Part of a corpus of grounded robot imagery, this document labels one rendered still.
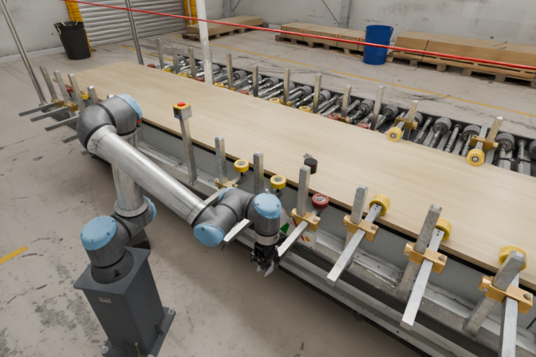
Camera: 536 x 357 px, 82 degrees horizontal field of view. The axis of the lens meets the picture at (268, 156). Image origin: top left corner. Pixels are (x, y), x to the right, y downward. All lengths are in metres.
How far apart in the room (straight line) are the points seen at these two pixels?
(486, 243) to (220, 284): 1.57
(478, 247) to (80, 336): 2.14
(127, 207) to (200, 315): 0.94
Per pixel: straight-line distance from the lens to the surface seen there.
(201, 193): 1.88
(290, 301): 2.21
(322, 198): 1.51
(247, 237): 2.31
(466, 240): 1.54
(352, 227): 1.33
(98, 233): 1.56
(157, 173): 1.06
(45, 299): 2.64
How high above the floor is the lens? 1.87
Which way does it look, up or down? 33 degrees down
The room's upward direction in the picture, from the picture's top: straight up
